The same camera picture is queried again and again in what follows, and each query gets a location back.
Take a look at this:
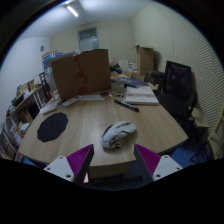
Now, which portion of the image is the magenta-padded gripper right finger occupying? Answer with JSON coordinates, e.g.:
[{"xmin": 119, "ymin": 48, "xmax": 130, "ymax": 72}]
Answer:
[{"xmin": 133, "ymin": 143, "xmax": 184, "ymax": 186}]

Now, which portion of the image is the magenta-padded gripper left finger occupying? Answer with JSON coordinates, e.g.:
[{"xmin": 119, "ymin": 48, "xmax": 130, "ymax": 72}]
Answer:
[{"xmin": 43, "ymin": 143, "xmax": 95, "ymax": 185}]

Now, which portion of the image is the white and grey computer mouse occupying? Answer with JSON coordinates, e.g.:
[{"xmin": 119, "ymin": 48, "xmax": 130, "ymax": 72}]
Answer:
[{"xmin": 100, "ymin": 120, "xmax": 138, "ymax": 150}]

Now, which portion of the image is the black scalloped mouse pad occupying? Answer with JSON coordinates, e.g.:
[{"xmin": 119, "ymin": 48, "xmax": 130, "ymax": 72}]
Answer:
[{"xmin": 36, "ymin": 111, "xmax": 69, "ymax": 143}]

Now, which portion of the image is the flat white case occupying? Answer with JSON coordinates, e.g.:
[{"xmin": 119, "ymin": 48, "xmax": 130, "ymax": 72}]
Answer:
[{"xmin": 39, "ymin": 101, "xmax": 60, "ymax": 115}]

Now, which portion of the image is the white remote control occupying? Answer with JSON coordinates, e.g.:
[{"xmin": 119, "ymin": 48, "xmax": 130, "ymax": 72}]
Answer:
[{"xmin": 62, "ymin": 95, "xmax": 82, "ymax": 108}]

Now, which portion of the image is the cluttered shelf unit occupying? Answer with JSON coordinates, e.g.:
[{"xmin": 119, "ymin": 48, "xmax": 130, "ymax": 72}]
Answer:
[{"xmin": 0, "ymin": 78, "xmax": 51, "ymax": 161}]

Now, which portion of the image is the black marker pen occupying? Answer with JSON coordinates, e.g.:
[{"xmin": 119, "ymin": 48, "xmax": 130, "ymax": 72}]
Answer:
[{"xmin": 113, "ymin": 98, "xmax": 140, "ymax": 113}]

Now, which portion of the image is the open white book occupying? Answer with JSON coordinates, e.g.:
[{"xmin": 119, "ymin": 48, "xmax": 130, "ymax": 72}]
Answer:
[{"xmin": 123, "ymin": 85, "xmax": 160, "ymax": 106}]

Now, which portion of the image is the white paper sheet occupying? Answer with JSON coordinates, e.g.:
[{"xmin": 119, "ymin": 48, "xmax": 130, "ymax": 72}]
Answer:
[{"xmin": 79, "ymin": 93, "xmax": 107, "ymax": 102}]

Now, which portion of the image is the black office chair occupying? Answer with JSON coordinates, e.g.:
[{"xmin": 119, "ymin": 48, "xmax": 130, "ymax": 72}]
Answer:
[{"xmin": 156, "ymin": 60, "xmax": 201, "ymax": 134}]

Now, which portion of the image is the blue book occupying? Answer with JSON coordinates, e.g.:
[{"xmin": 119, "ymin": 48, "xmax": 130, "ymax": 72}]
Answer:
[{"xmin": 111, "ymin": 77, "xmax": 149, "ymax": 89}]

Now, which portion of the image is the large brown cardboard box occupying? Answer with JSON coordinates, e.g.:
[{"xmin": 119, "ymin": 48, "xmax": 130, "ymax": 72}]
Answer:
[{"xmin": 50, "ymin": 48, "xmax": 112, "ymax": 101}]

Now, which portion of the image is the tall open cardboard box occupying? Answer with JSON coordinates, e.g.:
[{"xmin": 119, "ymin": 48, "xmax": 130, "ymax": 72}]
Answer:
[{"xmin": 134, "ymin": 44, "xmax": 155, "ymax": 77}]

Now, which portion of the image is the blue and white display cabinet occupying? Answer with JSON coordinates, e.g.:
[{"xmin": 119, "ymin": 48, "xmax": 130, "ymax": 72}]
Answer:
[{"xmin": 41, "ymin": 50, "xmax": 63, "ymax": 70}]

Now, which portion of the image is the window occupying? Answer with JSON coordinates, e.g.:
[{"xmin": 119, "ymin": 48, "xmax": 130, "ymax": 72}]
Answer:
[{"xmin": 78, "ymin": 27, "xmax": 100, "ymax": 53}]

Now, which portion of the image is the ceiling tube light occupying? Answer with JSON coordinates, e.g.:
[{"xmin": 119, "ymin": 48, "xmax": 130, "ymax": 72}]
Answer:
[{"xmin": 65, "ymin": 4, "xmax": 80, "ymax": 18}]

